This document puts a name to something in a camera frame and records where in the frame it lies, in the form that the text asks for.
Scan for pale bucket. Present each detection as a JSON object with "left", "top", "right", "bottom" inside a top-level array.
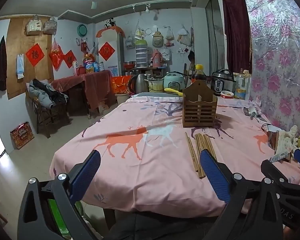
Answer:
[{"left": 115, "top": 93, "right": 130, "bottom": 105}]

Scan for orange red gift bag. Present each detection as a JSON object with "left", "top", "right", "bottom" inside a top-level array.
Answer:
[{"left": 112, "top": 76, "right": 133, "bottom": 94}]

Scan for dark hanging coat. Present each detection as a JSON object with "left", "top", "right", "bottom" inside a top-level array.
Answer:
[{"left": 0, "top": 36, "right": 7, "bottom": 91}]

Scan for white knitted glove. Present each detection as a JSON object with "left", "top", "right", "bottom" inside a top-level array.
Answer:
[{"left": 275, "top": 125, "right": 298, "bottom": 155}]

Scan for pile of clothes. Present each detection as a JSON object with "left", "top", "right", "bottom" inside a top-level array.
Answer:
[{"left": 29, "top": 78, "right": 69, "bottom": 109}]

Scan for white case with black cord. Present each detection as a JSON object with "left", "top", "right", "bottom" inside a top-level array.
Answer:
[{"left": 261, "top": 122, "right": 282, "bottom": 133}]

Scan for pile of wooden chopsticks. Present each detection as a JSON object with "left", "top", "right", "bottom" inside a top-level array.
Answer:
[{"left": 185, "top": 132, "right": 217, "bottom": 179}]

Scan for white refrigerator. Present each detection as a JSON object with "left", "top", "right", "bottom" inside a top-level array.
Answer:
[{"left": 96, "top": 29, "right": 125, "bottom": 77}]

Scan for plastic bag yellow contents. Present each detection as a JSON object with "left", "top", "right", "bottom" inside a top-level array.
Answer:
[{"left": 134, "top": 21, "right": 147, "bottom": 40}]

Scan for red gift box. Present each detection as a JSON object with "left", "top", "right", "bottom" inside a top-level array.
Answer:
[{"left": 10, "top": 122, "right": 35, "bottom": 150}]

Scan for light green rice cooker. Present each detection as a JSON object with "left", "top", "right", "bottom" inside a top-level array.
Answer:
[{"left": 164, "top": 72, "right": 185, "bottom": 90}]

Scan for white hanging plastic bag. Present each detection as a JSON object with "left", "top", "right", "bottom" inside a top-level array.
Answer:
[{"left": 177, "top": 26, "right": 191, "bottom": 46}]

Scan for wooden slatted chopstick holder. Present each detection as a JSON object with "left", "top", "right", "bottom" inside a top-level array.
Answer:
[{"left": 182, "top": 79, "right": 218, "bottom": 128}]

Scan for blue white hanging packet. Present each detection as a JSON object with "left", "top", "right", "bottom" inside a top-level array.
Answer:
[{"left": 16, "top": 53, "right": 25, "bottom": 78}]

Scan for person's dark trousers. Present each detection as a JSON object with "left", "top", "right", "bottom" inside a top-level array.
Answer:
[{"left": 102, "top": 211, "right": 230, "bottom": 240}]

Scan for steel electric kettle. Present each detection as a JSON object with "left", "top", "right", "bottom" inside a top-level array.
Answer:
[{"left": 128, "top": 74, "right": 150, "bottom": 94}]

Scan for pink deer print tablecloth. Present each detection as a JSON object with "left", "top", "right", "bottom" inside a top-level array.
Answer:
[{"left": 50, "top": 96, "right": 300, "bottom": 215}]

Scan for beige hanging bag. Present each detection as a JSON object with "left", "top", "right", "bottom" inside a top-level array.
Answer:
[{"left": 152, "top": 29, "right": 164, "bottom": 48}]

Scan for pink thermos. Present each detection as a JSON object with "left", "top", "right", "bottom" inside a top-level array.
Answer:
[{"left": 151, "top": 49, "right": 165, "bottom": 67}]

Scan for large cooking oil bottle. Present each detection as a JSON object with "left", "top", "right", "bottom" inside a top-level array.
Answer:
[{"left": 83, "top": 52, "right": 95, "bottom": 73}]

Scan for wooden kitchen shelf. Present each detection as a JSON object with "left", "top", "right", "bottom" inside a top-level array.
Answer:
[{"left": 122, "top": 66, "right": 170, "bottom": 79}]

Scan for black silver pressure cooker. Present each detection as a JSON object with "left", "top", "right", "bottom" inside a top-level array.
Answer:
[{"left": 212, "top": 69, "right": 237, "bottom": 93}]

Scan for steel cooking pot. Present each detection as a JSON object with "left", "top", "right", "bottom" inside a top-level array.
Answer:
[{"left": 144, "top": 79, "right": 164, "bottom": 92}]

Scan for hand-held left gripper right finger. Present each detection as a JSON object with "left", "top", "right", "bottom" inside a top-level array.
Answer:
[{"left": 199, "top": 149, "right": 288, "bottom": 240}]

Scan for brown pouch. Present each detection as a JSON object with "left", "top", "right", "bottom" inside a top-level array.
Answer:
[{"left": 267, "top": 131, "right": 280, "bottom": 153}]

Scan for wooden chair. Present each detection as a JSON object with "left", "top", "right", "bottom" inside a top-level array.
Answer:
[{"left": 27, "top": 85, "right": 70, "bottom": 138}]

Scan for pale hanging bag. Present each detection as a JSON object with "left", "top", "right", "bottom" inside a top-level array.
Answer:
[{"left": 43, "top": 16, "right": 57, "bottom": 34}]

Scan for dark sauce bottle yellow cap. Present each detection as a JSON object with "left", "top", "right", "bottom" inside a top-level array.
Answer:
[{"left": 191, "top": 64, "right": 207, "bottom": 83}]

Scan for cardboard box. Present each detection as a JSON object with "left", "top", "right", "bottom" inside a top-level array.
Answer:
[{"left": 98, "top": 100, "right": 110, "bottom": 114}]

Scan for green plastic basin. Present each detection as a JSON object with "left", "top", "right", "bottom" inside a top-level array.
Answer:
[{"left": 47, "top": 198, "right": 84, "bottom": 234}]

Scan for floral plastic wall sheet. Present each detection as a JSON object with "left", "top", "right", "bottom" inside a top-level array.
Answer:
[{"left": 240, "top": 0, "right": 300, "bottom": 140}]

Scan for side table with red cloth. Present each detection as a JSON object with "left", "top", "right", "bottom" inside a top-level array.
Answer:
[{"left": 51, "top": 70, "right": 113, "bottom": 117}]

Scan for orange cloth cover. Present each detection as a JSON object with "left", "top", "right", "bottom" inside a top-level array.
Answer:
[{"left": 95, "top": 26, "right": 125, "bottom": 38}]

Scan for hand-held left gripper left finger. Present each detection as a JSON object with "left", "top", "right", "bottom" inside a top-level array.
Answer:
[{"left": 17, "top": 149, "right": 102, "bottom": 240}]

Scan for brown wooden door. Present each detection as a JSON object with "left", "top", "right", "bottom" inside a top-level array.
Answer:
[{"left": 6, "top": 17, "right": 54, "bottom": 99}]

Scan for white handbag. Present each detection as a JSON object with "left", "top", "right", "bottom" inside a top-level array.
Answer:
[{"left": 25, "top": 15, "right": 43, "bottom": 35}]

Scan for red diamond paper decoration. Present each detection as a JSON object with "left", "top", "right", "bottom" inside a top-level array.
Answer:
[
  {"left": 63, "top": 50, "right": 77, "bottom": 68},
  {"left": 25, "top": 43, "right": 45, "bottom": 67},
  {"left": 98, "top": 42, "right": 116, "bottom": 61}
]

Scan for stacked food carrier green lid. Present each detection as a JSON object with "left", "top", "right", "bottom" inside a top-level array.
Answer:
[{"left": 135, "top": 39, "right": 147, "bottom": 68}]

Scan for clear oil bottle yellow label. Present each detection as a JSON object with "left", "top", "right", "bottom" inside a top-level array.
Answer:
[{"left": 234, "top": 69, "right": 250, "bottom": 100}]

